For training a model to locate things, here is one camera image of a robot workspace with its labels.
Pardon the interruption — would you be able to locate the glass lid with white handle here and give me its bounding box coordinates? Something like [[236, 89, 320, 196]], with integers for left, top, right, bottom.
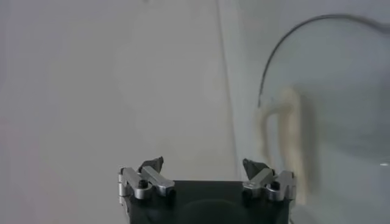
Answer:
[[254, 13, 390, 224]]

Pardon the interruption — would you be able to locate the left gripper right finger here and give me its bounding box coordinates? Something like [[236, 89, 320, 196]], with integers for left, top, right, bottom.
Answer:
[[242, 158, 297, 203]]

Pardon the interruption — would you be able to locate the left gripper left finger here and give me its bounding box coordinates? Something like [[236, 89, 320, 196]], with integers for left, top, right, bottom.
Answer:
[[118, 156, 176, 201]]

